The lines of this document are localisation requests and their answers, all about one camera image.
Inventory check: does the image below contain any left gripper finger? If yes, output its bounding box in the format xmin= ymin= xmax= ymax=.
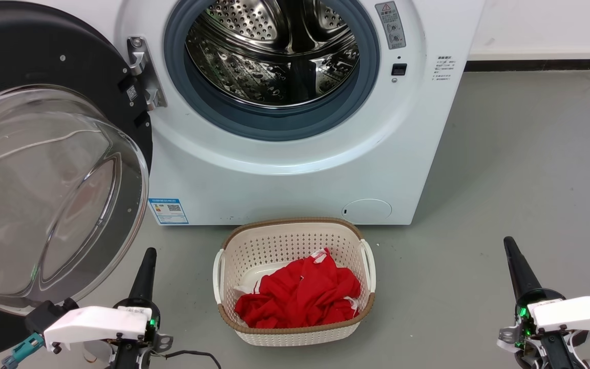
xmin=128 ymin=248 xmax=151 ymax=304
xmin=144 ymin=248 xmax=158 ymax=305

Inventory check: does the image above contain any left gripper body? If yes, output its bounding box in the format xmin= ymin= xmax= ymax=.
xmin=113 ymin=299 xmax=174 ymax=355

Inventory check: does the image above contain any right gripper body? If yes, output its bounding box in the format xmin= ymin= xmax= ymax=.
xmin=497 ymin=288 xmax=590 ymax=369

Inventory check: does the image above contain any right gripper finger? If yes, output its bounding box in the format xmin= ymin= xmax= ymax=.
xmin=509 ymin=236 xmax=543 ymax=298
xmin=503 ymin=236 xmax=530 ymax=302

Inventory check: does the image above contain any black round glass washer door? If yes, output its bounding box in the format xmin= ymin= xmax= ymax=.
xmin=0 ymin=0 xmax=154 ymax=362

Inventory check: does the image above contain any white front-load washing machine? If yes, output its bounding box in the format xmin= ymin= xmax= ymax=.
xmin=34 ymin=0 xmax=486 ymax=227

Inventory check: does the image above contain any metal door hinge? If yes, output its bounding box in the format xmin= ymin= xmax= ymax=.
xmin=127 ymin=36 xmax=168 ymax=111

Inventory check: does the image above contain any blue energy label sticker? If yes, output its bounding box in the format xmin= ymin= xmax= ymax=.
xmin=147 ymin=198 xmax=190 ymax=226

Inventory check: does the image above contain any white cloth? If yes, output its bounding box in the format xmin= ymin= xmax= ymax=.
xmin=231 ymin=262 xmax=285 ymax=297

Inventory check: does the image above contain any red garment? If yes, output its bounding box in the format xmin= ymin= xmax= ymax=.
xmin=234 ymin=248 xmax=363 ymax=330

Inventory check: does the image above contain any cream plastic laundry basket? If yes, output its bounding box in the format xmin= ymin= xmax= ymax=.
xmin=213 ymin=217 xmax=377 ymax=347

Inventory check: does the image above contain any round white filter cover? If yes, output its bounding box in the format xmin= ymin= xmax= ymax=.
xmin=342 ymin=199 xmax=393 ymax=223

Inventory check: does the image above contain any small printed text sticker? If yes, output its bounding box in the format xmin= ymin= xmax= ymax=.
xmin=432 ymin=55 xmax=457 ymax=83

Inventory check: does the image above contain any grey warning sticker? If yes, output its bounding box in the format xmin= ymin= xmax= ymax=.
xmin=375 ymin=1 xmax=407 ymax=51

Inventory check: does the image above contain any teal cable connector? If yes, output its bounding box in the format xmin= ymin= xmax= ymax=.
xmin=0 ymin=332 xmax=45 ymax=369

